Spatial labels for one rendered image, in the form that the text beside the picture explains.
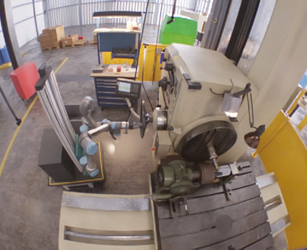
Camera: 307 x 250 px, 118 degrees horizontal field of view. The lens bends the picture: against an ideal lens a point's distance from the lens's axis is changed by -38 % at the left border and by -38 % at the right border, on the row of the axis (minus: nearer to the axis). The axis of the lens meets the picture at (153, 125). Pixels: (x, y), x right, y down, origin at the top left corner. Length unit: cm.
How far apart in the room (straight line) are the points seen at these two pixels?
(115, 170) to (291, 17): 284
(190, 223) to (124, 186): 137
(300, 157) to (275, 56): 213
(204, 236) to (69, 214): 134
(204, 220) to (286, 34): 162
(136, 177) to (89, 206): 110
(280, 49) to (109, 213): 207
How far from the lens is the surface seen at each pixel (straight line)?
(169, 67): 125
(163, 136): 126
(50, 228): 266
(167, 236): 139
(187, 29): 512
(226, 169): 142
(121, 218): 162
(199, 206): 145
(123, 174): 251
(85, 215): 169
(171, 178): 114
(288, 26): 127
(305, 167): 303
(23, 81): 445
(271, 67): 127
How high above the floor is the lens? 231
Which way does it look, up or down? 48 degrees down
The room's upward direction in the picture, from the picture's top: 10 degrees clockwise
